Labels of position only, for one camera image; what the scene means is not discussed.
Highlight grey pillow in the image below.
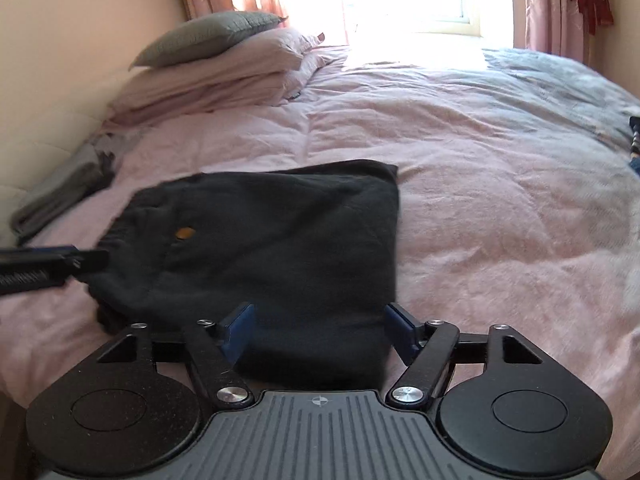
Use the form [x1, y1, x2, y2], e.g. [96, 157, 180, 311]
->
[129, 10, 288, 72]

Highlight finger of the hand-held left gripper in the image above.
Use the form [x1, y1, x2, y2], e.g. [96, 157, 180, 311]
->
[60, 249, 110, 283]
[0, 245, 77, 257]

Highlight pink pillow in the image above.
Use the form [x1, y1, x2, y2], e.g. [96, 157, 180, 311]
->
[125, 27, 326, 92]
[107, 66, 321, 126]

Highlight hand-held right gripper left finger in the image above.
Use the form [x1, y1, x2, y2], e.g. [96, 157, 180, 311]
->
[97, 302, 257, 408]

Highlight black elastic-waist pants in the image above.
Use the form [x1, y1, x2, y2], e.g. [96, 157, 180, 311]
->
[87, 159, 401, 391]

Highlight grey folded garment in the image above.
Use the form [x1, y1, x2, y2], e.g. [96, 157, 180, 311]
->
[10, 127, 146, 246]

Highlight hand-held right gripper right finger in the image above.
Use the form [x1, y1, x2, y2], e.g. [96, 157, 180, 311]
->
[384, 302, 543, 407]

